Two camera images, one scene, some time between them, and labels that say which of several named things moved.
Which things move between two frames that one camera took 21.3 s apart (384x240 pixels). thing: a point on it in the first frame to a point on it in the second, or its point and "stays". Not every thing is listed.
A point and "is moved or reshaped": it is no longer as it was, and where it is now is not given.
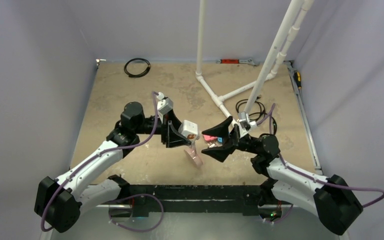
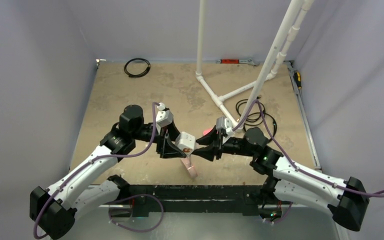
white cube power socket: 189,129 is moved or reshaped
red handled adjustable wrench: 237,61 stays
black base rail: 169,200 stays
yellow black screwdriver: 297,77 stays
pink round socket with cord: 192,154 to 190,165
